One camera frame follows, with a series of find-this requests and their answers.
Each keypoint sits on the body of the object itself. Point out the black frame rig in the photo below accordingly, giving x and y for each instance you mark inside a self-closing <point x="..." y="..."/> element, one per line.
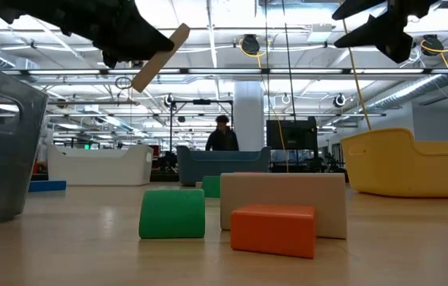
<point x="202" y="101"/>

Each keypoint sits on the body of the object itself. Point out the long ceiling light strip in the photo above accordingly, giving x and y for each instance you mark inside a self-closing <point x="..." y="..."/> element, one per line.
<point x="224" y="71"/>

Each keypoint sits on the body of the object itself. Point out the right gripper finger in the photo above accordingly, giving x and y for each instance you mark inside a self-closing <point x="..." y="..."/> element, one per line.
<point x="361" y="8"/>
<point x="391" y="35"/>

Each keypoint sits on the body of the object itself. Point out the large beige block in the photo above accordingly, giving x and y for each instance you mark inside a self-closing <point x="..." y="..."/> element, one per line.
<point x="283" y="188"/>

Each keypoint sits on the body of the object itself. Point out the orange rectangular block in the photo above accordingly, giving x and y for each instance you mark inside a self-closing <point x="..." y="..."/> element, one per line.
<point x="273" y="230"/>

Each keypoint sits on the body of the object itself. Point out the white robot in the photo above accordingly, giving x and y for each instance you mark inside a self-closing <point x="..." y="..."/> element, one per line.
<point x="44" y="139"/>

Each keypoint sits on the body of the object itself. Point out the small green block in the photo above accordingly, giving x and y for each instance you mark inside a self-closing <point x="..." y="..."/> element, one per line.
<point x="211" y="186"/>

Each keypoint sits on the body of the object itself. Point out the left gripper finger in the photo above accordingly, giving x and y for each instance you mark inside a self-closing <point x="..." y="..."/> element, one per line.
<point x="140" y="47"/>
<point x="146" y="25"/>

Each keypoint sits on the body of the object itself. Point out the blue block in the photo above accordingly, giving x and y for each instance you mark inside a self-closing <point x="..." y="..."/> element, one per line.
<point x="47" y="186"/>

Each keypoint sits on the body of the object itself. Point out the yellow plastic bin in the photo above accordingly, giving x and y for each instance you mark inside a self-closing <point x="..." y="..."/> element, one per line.
<point x="398" y="171"/>

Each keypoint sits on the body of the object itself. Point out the large green rounded block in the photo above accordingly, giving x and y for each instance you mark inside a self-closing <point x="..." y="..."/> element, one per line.
<point x="172" y="214"/>

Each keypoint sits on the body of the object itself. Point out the black monitor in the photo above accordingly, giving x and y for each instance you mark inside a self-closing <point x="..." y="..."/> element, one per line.
<point x="291" y="135"/>

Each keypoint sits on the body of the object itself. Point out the white pillar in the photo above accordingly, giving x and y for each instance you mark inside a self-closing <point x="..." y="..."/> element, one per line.
<point x="249" y="119"/>

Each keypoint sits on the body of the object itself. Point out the grey plastic bin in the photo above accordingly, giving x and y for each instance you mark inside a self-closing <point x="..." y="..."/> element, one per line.
<point x="1" y="178"/>

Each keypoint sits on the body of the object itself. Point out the person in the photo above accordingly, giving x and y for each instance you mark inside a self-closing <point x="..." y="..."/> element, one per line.
<point x="222" y="139"/>

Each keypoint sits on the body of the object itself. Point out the white plastic bin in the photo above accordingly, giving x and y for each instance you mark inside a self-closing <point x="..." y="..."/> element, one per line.
<point x="101" y="168"/>

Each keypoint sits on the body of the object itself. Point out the red crate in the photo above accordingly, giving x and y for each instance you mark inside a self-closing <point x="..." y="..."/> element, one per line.
<point x="36" y="168"/>

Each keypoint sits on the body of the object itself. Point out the blue-grey plastic bin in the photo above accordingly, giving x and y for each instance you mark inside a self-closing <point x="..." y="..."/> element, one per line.
<point x="224" y="165"/>

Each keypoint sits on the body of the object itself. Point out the thin beige wooden block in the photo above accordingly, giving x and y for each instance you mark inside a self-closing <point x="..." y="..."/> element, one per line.
<point x="150" y="71"/>

